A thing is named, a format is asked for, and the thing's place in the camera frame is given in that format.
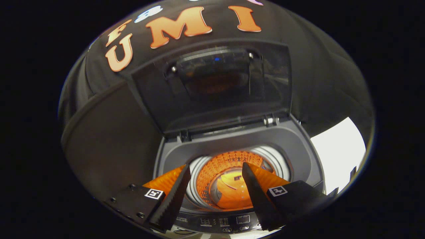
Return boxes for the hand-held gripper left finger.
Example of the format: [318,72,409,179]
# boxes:
[106,164,192,233]

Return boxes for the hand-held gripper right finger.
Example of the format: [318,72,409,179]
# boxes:
[241,162,339,232]

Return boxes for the yellow polo shirt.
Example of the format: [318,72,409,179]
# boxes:
[215,169,255,209]

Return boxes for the grey washing machine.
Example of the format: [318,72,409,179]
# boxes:
[152,115,326,235]

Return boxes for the dark washing machine lid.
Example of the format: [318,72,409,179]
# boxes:
[131,41,294,138]

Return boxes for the grey side cabinet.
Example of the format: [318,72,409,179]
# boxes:
[61,81,164,200]

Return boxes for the white table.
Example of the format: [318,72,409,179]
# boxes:
[310,117,366,195]

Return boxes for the black backdrop cloth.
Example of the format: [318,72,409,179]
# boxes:
[59,0,376,166]

